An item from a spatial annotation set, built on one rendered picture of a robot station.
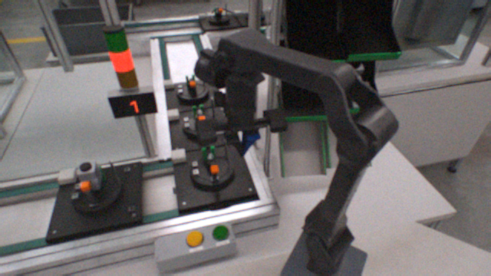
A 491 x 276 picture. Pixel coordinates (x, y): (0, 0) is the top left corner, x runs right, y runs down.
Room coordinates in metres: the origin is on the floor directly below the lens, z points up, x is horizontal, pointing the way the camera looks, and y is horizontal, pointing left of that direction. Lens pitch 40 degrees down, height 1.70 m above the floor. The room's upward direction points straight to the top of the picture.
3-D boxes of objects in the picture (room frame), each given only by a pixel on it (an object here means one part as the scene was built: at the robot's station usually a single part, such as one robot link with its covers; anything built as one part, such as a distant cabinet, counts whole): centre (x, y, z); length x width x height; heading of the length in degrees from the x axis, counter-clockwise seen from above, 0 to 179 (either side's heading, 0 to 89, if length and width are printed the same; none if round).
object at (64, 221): (0.60, 0.44, 0.96); 0.24 x 0.24 x 0.02; 15
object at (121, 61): (0.75, 0.32, 1.33); 0.05 x 0.05 x 0.05
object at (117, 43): (0.75, 0.32, 1.38); 0.05 x 0.05 x 0.05
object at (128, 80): (0.75, 0.32, 1.28); 0.05 x 0.05 x 0.05
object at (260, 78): (0.51, 0.01, 1.41); 0.09 x 0.06 x 0.07; 47
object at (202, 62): (0.53, 0.04, 1.43); 0.12 x 0.08 x 0.11; 47
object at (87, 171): (0.61, 0.44, 1.06); 0.08 x 0.04 x 0.07; 15
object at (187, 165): (0.69, 0.11, 1.01); 0.24 x 0.24 x 0.13; 15
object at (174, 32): (2.15, -0.34, 0.92); 2.35 x 0.41 x 0.12; 105
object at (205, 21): (2.05, 0.18, 1.01); 0.24 x 0.24 x 0.13; 15
